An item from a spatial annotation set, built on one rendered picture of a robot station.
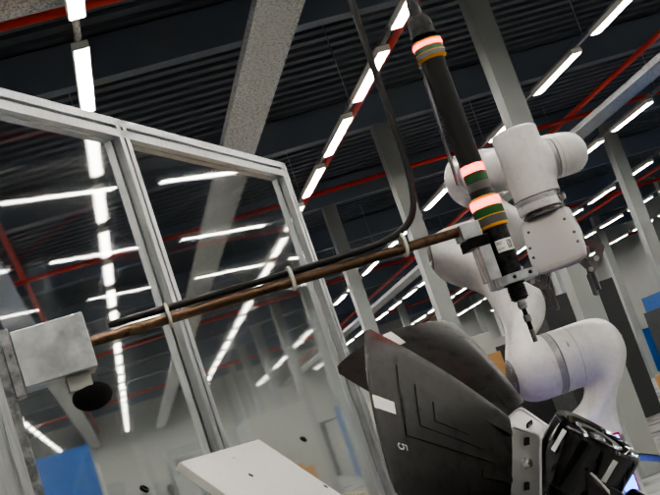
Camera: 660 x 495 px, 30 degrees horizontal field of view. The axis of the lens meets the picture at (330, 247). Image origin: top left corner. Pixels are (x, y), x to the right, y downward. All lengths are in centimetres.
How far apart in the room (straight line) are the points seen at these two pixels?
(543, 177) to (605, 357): 38
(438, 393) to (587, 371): 92
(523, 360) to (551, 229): 27
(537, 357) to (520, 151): 39
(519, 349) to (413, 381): 91
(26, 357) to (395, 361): 45
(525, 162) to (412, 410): 87
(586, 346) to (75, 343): 112
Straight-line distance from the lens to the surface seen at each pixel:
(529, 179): 219
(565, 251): 219
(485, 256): 169
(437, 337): 179
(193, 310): 159
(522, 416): 168
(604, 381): 236
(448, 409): 146
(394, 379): 142
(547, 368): 232
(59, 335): 154
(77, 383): 156
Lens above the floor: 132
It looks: 9 degrees up
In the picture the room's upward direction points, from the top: 19 degrees counter-clockwise
